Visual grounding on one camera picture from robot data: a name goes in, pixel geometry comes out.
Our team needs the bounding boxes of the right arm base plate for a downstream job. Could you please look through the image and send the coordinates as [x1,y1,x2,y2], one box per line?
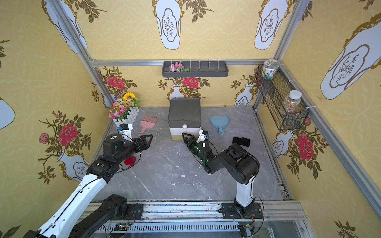
[218,202,264,219]

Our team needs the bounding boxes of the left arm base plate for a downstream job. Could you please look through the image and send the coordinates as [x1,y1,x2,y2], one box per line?
[119,203,144,221]

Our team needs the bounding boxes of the red brooch box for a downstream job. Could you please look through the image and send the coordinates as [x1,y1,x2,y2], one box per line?
[124,156,137,166]

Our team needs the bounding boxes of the circuit board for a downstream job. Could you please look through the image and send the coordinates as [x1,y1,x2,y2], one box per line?
[114,223,130,232]

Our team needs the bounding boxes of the blue dustpan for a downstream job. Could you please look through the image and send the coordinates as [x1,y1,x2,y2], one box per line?
[210,116,230,135]

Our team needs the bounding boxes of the grey wall shelf tray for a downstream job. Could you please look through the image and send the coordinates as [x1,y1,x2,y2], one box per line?
[162,60,229,78]

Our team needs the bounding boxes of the labelled jar white lid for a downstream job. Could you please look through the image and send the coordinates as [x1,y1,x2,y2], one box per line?
[262,59,280,79]

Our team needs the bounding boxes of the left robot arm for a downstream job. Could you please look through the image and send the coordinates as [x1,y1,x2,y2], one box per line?
[25,134,153,238]

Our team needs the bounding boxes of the pink hand brush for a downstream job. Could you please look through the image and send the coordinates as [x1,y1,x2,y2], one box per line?
[140,115,158,136]

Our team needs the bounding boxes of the three-tier drawer cabinet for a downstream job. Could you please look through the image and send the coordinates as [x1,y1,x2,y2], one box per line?
[168,98,201,138]

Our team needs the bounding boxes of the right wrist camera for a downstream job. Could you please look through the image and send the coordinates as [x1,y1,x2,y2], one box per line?
[197,130,210,143]

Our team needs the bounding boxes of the pink flowers on shelf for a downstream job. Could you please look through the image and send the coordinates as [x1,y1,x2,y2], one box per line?
[168,62,191,72]

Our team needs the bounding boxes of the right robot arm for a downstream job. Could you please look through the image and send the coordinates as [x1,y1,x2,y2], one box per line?
[182,130,260,209]

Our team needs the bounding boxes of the flower planter white fence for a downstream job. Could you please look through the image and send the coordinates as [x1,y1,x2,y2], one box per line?
[108,92,139,127]

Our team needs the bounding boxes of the jar of colourful beads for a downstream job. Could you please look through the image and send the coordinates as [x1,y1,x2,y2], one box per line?
[281,90,302,116]

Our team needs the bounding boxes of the grey top drawer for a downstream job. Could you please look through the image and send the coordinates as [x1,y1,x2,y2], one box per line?
[168,120,201,128]

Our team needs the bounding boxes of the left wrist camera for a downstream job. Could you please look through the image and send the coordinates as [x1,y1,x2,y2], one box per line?
[118,124,133,141]

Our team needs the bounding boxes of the black brooch box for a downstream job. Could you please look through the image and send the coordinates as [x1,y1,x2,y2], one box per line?
[240,137,251,147]
[232,137,242,145]

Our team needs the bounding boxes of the black wire wall basket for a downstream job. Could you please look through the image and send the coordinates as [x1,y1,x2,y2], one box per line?
[253,65,309,131]

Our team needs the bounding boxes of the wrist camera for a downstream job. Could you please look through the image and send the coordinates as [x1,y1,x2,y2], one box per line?
[118,124,133,141]
[197,130,210,143]

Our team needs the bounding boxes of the aluminium rail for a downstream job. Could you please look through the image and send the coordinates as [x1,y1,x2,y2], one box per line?
[79,200,307,234]

